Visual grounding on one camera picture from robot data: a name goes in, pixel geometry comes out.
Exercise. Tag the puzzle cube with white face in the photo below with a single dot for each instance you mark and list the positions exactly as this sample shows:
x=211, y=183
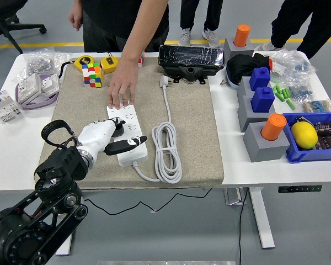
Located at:
x=92, y=76

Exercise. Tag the yellow lemon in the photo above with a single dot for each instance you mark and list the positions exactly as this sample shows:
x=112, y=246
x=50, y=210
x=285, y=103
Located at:
x=304, y=135

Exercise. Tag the person's right forearm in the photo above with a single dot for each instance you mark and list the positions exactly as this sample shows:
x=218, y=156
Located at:
x=77, y=4

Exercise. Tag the blue plastic bin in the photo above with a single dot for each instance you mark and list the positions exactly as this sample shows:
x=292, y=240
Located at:
x=306, y=156

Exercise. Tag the grey-brown mat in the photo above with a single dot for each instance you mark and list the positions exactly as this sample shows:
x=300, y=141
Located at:
x=193, y=124

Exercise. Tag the black film-wrapped device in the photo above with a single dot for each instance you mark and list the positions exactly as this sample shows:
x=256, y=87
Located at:
x=190, y=56

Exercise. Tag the white socket panel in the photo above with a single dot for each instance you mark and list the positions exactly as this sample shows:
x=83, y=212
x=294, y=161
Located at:
x=29, y=88
x=49, y=82

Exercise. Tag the grey square holder block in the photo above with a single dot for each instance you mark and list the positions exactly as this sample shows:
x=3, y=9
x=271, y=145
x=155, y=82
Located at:
x=242, y=88
x=233, y=51
x=246, y=116
x=262, y=150

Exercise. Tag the person's right hand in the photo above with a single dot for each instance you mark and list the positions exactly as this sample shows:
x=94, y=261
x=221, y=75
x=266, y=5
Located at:
x=76, y=18

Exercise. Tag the blue block peg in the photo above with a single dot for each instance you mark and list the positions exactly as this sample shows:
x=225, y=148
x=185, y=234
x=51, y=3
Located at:
x=259, y=78
x=262, y=100

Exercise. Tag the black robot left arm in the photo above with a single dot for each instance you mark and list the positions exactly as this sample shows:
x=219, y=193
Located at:
x=38, y=215

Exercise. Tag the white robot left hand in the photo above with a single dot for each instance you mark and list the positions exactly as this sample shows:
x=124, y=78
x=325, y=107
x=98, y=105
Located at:
x=96, y=135

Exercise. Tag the person's left hand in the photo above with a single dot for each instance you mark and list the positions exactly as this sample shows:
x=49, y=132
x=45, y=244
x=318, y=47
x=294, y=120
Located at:
x=122, y=82

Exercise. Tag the scrambled colourful puzzle cube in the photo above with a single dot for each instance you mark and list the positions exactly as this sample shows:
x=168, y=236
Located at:
x=141, y=60

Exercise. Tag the purple band tray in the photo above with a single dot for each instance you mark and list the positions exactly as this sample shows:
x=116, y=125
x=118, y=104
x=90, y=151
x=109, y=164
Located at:
x=36, y=105

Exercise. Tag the white circuit breaker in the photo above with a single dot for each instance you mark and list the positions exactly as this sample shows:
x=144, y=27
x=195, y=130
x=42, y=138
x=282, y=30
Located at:
x=1, y=106

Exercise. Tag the black cloth cap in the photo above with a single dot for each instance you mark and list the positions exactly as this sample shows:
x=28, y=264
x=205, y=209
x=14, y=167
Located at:
x=242, y=66

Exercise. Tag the black table control panel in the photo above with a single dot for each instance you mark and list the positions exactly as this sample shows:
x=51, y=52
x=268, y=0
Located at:
x=299, y=188

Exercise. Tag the clear bag beige resistors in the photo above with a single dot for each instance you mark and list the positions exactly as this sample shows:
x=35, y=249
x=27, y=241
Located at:
x=317, y=105

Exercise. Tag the round yellow tape measure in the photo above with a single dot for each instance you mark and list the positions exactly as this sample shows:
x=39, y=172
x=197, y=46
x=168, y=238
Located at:
x=84, y=62

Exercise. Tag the black clip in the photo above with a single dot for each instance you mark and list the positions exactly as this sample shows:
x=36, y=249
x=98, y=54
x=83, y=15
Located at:
x=300, y=120

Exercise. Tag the orange cylinder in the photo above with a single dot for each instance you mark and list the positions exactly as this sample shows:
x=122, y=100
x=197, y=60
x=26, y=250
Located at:
x=242, y=34
x=273, y=127

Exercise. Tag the small metal clip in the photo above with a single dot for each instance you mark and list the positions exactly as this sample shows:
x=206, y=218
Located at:
x=223, y=82

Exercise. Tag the black office chair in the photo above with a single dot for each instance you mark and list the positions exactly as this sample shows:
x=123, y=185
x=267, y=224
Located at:
x=30, y=27

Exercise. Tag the black plug adapter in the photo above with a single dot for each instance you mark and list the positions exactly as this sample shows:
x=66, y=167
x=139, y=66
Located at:
x=120, y=130

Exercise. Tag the dark brown component packs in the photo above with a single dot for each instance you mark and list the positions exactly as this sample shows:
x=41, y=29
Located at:
x=329, y=136

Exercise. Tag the person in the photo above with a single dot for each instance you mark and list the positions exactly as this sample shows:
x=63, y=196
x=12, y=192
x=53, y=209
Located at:
x=189, y=13
x=110, y=19
x=298, y=16

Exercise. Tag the clear bag metal screws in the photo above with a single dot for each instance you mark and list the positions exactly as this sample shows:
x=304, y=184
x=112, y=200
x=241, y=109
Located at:
x=38, y=63

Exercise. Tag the white power strip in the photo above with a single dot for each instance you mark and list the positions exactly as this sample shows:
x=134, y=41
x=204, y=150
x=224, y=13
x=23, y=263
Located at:
x=136, y=156

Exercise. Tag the yellow tape measure black label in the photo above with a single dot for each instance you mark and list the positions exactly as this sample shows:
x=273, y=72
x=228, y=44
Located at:
x=109, y=64

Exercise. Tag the metal box under table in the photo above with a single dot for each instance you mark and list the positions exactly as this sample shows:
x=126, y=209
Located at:
x=233, y=196

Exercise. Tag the person's left forearm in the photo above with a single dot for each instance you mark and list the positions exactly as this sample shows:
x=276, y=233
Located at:
x=142, y=30

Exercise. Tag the clear bag blue components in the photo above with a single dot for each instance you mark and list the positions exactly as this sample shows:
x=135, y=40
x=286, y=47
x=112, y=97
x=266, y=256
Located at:
x=299, y=91
x=292, y=63

